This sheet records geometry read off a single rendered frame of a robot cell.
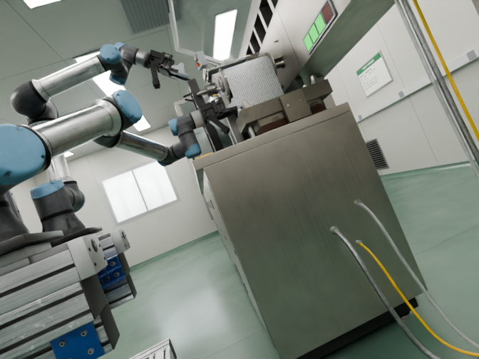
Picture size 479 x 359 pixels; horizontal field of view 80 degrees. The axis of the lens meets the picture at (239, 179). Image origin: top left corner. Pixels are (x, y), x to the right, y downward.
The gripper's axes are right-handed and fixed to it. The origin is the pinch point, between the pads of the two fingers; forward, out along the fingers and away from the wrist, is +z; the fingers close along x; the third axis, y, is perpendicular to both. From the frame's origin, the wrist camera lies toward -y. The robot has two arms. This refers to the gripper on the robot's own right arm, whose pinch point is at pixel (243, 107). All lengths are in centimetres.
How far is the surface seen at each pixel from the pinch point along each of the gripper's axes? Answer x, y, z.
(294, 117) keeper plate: -21.9, -16.7, 12.1
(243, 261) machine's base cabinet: -26, -60, -29
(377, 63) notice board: 228, 56, 261
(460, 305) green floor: -27, -109, 43
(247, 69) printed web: -0.2, 16.5, 8.9
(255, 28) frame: 24, 47, 30
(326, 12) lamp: -42, 10, 29
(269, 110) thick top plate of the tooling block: -19.9, -10.3, 4.3
